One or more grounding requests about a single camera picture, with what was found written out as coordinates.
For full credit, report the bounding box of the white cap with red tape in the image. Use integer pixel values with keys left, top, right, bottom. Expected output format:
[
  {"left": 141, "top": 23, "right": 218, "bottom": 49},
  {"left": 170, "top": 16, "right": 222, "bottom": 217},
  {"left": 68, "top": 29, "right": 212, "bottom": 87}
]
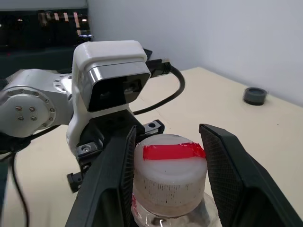
[{"left": 132, "top": 134, "right": 209, "bottom": 212}]

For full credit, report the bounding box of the clear plastic bottle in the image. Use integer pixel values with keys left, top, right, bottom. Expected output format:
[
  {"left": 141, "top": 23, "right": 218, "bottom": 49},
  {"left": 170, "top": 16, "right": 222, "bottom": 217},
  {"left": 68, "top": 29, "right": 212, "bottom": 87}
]
[{"left": 130, "top": 191, "right": 224, "bottom": 227}]

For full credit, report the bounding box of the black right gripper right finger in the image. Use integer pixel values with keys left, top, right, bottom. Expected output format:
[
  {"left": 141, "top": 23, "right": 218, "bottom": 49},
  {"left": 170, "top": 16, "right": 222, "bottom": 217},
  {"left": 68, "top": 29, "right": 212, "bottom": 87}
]
[{"left": 198, "top": 122, "right": 303, "bottom": 227}]

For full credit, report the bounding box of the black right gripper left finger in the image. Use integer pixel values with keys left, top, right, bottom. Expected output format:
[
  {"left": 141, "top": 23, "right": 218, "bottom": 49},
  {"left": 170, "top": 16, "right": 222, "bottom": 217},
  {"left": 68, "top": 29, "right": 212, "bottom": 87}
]
[{"left": 65, "top": 124, "right": 138, "bottom": 227}]

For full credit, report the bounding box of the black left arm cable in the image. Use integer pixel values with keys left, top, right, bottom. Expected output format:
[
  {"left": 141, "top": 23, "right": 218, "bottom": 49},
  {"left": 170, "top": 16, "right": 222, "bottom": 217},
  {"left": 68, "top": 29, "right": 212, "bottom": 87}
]
[
  {"left": 0, "top": 122, "right": 60, "bottom": 227},
  {"left": 131, "top": 57, "right": 186, "bottom": 116}
]

